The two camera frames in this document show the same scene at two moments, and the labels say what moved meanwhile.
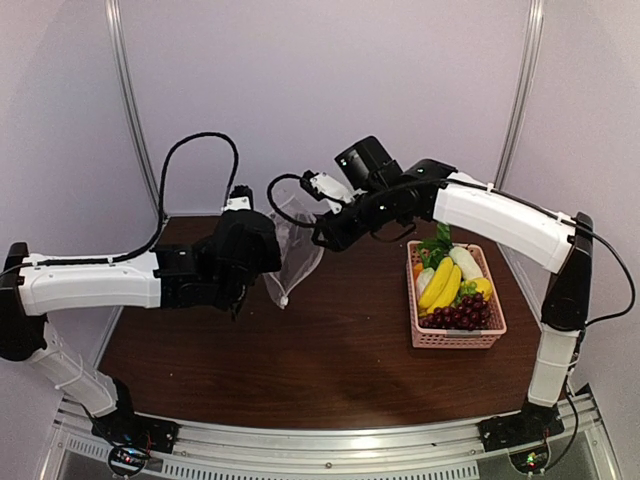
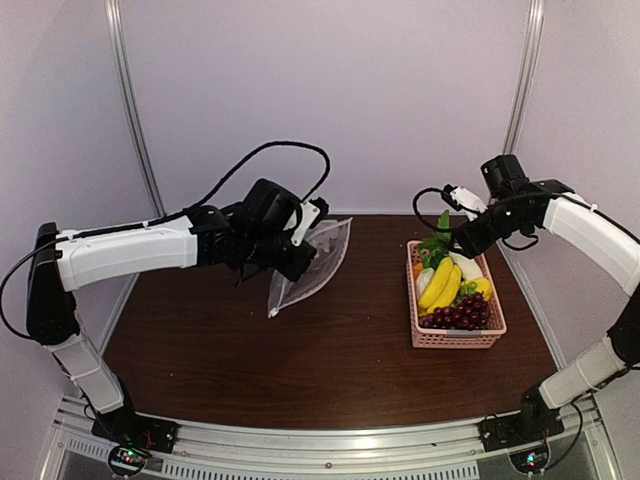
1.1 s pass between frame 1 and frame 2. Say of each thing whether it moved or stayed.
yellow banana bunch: stayed
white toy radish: stayed
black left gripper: moved
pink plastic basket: stayed
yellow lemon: stayed
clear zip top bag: moved
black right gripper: moved
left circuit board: stayed
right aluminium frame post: stayed
